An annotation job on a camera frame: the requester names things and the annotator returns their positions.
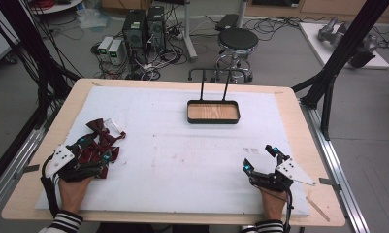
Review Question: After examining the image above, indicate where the aluminium rail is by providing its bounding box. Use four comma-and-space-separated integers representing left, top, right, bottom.
299, 98, 372, 233
0, 106, 59, 221

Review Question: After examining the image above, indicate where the striped dark red bow tie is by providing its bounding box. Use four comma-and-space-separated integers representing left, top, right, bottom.
75, 142, 121, 180

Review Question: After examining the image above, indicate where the white foam board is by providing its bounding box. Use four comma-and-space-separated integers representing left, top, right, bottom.
35, 85, 311, 217

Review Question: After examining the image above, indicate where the black round stool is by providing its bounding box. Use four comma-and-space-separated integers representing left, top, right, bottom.
215, 27, 260, 83

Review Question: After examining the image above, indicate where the white power supply unit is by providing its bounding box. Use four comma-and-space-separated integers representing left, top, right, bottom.
107, 38, 126, 66
97, 35, 115, 62

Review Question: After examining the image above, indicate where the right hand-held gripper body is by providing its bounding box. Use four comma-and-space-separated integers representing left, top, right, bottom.
250, 157, 317, 193

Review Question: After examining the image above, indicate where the right hand-held gripper cable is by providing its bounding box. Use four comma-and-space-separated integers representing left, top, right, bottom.
249, 181, 295, 233

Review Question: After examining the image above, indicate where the round white table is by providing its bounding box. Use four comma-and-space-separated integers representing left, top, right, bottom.
29, 0, 83, 16

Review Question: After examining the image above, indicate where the black rack with wooden tray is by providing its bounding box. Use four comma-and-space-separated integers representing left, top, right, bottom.
186, 67, 250, 125

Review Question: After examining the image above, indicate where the hand-held gripper cable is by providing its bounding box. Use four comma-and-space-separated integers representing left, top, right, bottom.
40, 154, 61, 218
249, 181, 295, 233

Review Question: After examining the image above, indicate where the grey desk leg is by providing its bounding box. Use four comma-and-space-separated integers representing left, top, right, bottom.
181, 0, 199, 63

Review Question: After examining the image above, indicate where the white floor platform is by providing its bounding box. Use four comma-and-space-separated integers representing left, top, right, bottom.
298, 21, 389, 71

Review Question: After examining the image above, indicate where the clear plastic bag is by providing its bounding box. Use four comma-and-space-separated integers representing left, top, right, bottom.
76, 7, 113, 31

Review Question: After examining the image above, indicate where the black computer tower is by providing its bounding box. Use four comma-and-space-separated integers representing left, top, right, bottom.
146, 5, 167, 51
121, 9, 148, 65

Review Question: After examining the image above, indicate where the black flat case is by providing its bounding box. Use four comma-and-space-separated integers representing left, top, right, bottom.
214, 13, 241, 32

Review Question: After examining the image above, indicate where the person's right hand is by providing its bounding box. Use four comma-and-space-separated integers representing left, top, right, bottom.
259, 187, 287, 222

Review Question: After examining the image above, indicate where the black frame post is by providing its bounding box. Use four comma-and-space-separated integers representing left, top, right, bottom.
291, 0, 389, 142
0, 0, 81, 130

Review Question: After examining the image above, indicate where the person's left hand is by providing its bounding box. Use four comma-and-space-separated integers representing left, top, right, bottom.
57, 176, 95, 216

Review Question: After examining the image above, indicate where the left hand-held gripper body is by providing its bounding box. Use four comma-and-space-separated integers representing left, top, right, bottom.
45, 144, 103, 183

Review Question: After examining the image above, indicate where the metal table bracket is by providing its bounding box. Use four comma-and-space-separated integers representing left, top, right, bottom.
318, 177, 342, 191
13, 163, 41, 181

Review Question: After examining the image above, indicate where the thin wooden stick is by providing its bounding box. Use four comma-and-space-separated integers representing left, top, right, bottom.
306, 196, 331, 223

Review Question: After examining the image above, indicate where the left hand-held gripper cable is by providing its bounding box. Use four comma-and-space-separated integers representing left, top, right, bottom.
40, 154, 61, 218

